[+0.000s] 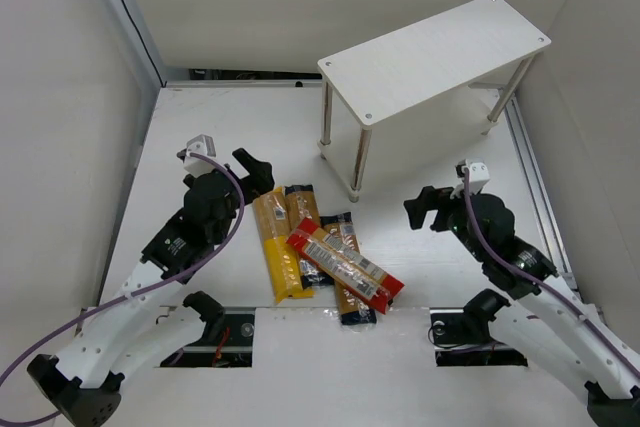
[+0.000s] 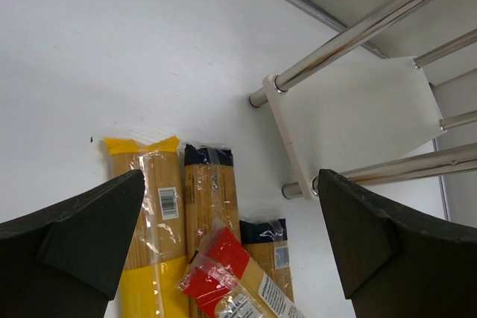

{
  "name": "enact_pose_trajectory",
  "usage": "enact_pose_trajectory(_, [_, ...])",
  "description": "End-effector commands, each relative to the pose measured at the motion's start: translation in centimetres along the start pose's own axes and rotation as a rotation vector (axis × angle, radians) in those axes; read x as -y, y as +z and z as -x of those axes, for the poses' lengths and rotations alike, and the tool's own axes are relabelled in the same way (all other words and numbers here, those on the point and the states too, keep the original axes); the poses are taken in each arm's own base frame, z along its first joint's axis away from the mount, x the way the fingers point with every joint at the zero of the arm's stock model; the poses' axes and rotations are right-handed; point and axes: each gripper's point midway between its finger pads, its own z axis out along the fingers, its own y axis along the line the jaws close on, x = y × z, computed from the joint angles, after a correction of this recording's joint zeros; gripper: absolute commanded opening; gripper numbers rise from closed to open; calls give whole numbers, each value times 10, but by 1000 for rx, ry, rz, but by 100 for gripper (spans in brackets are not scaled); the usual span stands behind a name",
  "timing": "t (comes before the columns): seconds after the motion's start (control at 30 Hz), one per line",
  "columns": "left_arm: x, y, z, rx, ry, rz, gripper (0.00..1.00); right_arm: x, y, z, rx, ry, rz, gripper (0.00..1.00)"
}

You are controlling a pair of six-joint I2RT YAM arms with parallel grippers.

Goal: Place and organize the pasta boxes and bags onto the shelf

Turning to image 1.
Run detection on yellow spaghetti bag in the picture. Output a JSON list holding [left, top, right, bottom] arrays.
[[252, 187, 314, 304]]

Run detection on brown spaghetti bag dark ends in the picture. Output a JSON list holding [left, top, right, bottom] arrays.
[[284, 184, 334, 288]]

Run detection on red spaghetti bag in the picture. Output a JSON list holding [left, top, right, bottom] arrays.
[[287, 218, 405, 314]]

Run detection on brown spaghetti bag blue ends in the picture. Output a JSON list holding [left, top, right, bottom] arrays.
[[320, 212, 377, 329]]

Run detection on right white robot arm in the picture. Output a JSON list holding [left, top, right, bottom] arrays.
[[403, 186, 639, 426]]

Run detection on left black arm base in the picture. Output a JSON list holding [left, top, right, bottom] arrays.
[[160, 292, 256, 369]]

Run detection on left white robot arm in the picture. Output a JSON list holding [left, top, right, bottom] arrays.
[[27, 147, 275, 426]]

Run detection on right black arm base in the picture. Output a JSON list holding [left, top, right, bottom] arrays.
[[428, 289, 528, 367]]

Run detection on white two-tier shelf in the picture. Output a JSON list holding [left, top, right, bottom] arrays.
[[317, 0, 551, 202]]

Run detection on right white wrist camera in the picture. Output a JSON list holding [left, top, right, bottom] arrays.
[[451, 159, 490, 198]]

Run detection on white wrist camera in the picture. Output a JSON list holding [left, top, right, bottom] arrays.
[[451, 159, 490, 198], [177, 134, 216, 178]]

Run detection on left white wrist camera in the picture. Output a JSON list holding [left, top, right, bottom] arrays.
[[177, 134, 216, 178]]

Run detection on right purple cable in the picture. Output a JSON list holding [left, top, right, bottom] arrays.
[[462, 172, 640, 378]]

